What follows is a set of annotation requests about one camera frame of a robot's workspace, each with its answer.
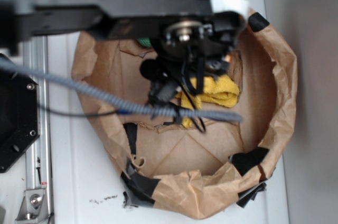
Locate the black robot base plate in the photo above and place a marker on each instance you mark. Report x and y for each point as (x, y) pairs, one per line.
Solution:
(19, 116)

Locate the metal corner bracket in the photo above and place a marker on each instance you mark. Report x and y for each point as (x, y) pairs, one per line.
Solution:
(34, 207)

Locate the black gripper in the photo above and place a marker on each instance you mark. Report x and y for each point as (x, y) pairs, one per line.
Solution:
(187, 53)

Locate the yellow microfiber cloth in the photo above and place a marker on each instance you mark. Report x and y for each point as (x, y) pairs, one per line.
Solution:
(223, 92)

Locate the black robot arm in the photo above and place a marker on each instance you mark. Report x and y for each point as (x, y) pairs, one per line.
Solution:
(111, 19)

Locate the green foam ball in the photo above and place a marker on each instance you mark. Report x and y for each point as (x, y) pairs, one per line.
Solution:
(145, 42)

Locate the aluminium extrusion rail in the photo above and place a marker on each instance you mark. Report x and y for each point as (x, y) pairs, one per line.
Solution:
(38, 156)

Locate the brown paper bag bin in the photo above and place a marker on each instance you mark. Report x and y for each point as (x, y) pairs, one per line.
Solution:
(180, 169)

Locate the brown bark wood piece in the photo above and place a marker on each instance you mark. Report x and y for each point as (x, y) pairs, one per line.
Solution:
(235, 71)

